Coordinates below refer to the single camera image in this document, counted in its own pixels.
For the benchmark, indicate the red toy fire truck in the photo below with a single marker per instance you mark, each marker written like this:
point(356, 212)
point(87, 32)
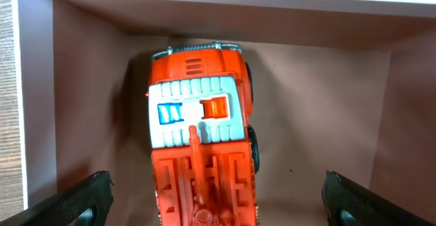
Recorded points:
point(204, 150)

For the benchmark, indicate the white box with brown interior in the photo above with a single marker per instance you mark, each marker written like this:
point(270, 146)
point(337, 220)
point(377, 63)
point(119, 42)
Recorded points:
point(342, 85)

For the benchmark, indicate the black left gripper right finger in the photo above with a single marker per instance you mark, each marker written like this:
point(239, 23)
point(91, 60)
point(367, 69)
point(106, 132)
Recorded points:
point(349, 204)

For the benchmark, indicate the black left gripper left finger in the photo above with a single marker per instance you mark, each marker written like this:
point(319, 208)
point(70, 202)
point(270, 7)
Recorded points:
point(86, 203)

